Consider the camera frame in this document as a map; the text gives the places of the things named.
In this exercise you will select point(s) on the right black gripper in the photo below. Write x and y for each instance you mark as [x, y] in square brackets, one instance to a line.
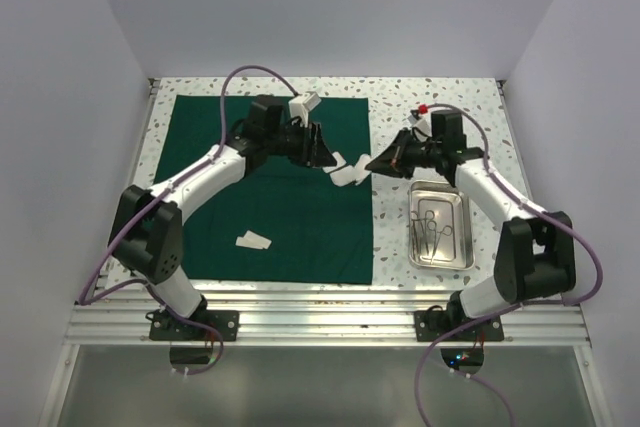
[393, 162]

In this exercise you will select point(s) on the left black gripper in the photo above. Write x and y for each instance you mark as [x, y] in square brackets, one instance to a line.
[313, 150]

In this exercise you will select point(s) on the white gauze pad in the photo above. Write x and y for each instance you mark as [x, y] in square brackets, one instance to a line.
[360, 171]
[345, 176]
[340, 163]

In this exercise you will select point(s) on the steel surgical scissors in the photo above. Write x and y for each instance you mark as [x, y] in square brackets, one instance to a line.
[420, 230]

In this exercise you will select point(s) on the steel forceps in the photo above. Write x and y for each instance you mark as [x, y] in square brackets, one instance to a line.
[436, 233]

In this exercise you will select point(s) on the white packet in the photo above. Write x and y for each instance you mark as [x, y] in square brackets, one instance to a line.
[256, 239]
[251, 244]

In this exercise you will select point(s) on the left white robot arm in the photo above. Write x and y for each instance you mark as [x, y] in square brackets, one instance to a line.
[147, 233]

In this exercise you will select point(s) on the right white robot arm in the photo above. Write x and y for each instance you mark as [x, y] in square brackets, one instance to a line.
[535, 257]

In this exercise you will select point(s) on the green surgical cloth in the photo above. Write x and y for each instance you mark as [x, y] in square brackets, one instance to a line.
[319, 232]

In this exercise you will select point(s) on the stainless steel tray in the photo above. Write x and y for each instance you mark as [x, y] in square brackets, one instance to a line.
[451, 207]

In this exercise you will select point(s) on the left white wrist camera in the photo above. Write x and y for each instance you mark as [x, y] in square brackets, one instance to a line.
[301, 105]

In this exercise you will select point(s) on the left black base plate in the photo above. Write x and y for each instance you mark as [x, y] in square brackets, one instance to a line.
[164, 327]

